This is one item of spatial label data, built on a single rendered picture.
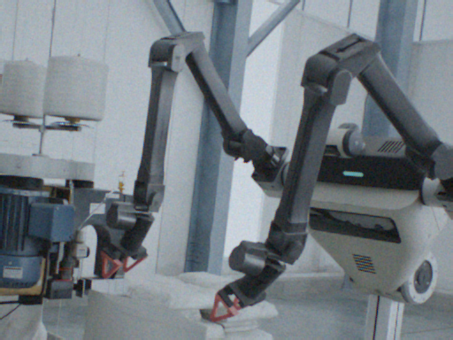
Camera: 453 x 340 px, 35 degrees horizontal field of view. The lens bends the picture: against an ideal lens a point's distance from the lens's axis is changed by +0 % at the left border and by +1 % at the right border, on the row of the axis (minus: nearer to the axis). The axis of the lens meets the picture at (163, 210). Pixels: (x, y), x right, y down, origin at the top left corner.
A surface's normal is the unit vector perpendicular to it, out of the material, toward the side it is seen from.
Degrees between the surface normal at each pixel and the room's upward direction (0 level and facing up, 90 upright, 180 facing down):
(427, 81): 90
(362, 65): 112
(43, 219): 90
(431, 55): 90
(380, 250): 130
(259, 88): 90
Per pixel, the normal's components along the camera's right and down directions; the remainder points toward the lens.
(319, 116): 0.30, 0.55
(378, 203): -0.41, -0.79
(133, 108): 0.67, 0.11
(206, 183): -0.73, -0.04
